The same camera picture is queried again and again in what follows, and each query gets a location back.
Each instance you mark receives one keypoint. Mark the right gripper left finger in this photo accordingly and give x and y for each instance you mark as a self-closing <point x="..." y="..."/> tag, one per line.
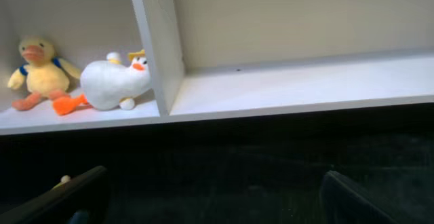
<point x="68" y="200"/>

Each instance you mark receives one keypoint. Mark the white plush duck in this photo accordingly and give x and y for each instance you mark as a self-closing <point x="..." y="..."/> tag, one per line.
<point x="108" y="85"/>

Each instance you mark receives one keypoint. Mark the yellow cat face rattle drum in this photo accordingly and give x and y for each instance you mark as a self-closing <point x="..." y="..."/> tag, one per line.
<point x="65" y="178"/>

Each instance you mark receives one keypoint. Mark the yellow plush duck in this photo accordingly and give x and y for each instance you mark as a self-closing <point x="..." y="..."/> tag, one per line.
<point x="45" y="78"/>

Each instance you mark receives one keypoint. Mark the white shelf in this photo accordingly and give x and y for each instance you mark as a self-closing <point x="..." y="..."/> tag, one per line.
<point x="288" y="81"/>

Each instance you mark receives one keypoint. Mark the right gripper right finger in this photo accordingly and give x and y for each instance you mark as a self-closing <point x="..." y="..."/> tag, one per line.
<point x="342" y="203"/>

